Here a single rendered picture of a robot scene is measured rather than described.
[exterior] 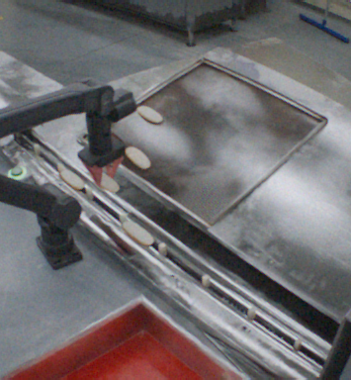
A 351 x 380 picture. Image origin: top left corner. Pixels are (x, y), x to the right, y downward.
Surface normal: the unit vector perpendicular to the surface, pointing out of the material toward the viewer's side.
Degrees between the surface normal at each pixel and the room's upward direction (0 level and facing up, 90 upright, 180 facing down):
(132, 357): 0
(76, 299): 0
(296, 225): 10
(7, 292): 0
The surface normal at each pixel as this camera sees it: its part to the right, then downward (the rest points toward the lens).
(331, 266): -0.15, -0.69
